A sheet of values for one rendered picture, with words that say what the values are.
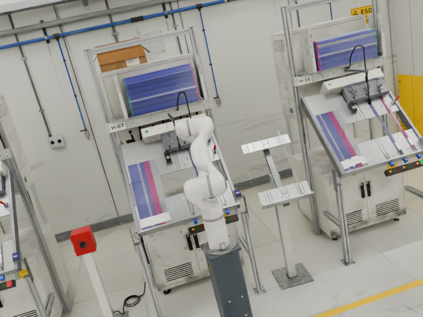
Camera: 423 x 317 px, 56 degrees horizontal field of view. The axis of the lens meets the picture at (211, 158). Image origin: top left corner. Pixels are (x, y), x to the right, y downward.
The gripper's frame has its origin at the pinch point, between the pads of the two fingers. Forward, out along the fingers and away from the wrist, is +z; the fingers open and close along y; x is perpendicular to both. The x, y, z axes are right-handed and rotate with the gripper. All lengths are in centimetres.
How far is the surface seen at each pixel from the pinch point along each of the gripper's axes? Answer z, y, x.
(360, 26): -21, 161, 112
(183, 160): 2.4, -6.2, 47.7
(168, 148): -4, -15, 56
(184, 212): 2.5, -16.4, 8.5
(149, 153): 2, -28, 60
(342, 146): 1, 107, 23
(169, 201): 2.4, -23.7, 19.0
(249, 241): 24.1, 22.4, -16.6
